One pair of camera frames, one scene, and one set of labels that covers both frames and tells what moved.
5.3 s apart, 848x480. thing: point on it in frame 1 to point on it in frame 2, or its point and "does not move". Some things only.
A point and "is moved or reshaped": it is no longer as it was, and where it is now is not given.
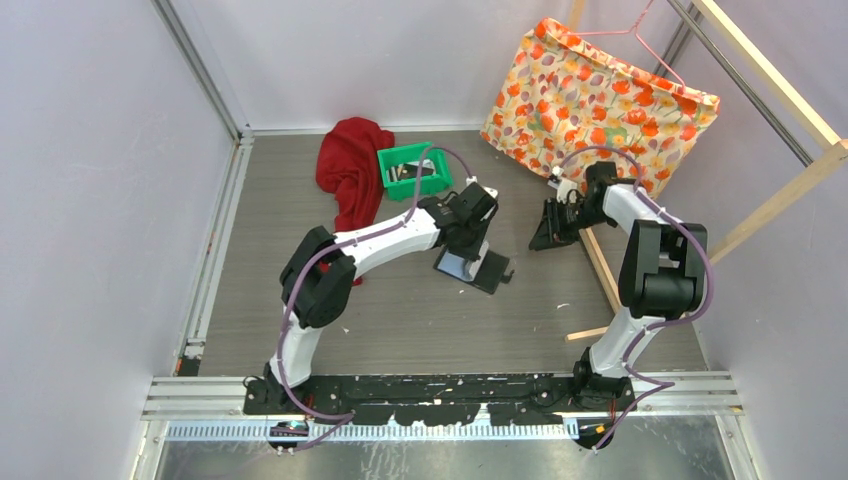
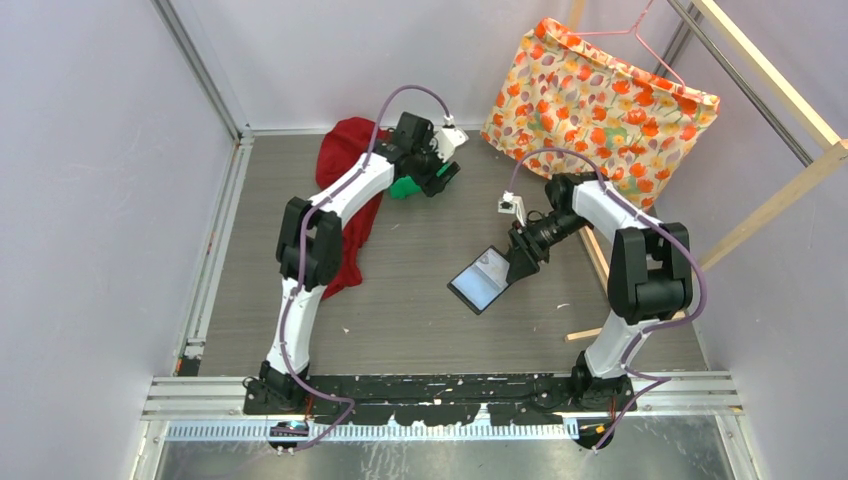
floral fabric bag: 565,93 does not move
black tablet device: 490,272 is moved or reshaped
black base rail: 441,400 does not move
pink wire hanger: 632,30 does not move
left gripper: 474,253 to 433,183
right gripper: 552,232 to 527,251
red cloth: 349,167 does not move
